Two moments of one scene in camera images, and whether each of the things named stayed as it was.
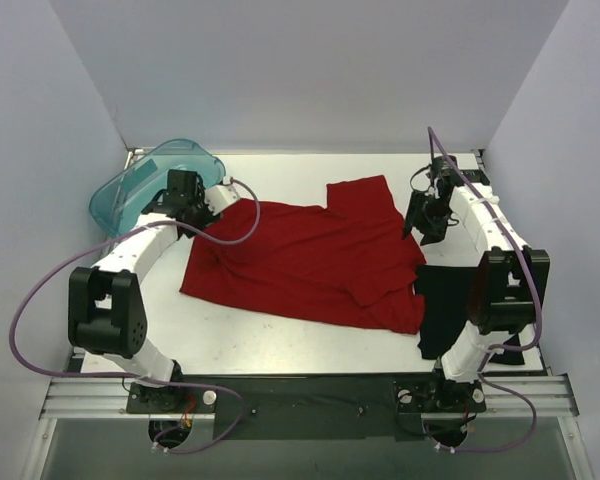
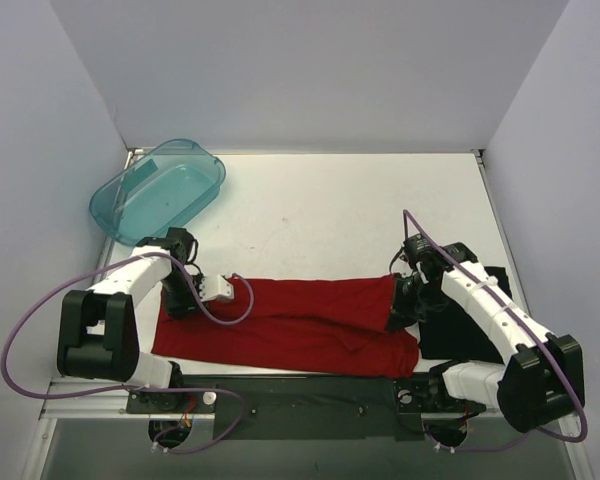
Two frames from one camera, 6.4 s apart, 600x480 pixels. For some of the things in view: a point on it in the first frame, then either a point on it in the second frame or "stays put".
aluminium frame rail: x=92 y=398 stays put
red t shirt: x=348 y=263 to x=334 y=327
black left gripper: x=167 y=201 to x=178 y=300
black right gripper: x=425 y=211 to x=403 y=309
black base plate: x=339 y=407 stays put
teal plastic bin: x=120 y=200 stays put
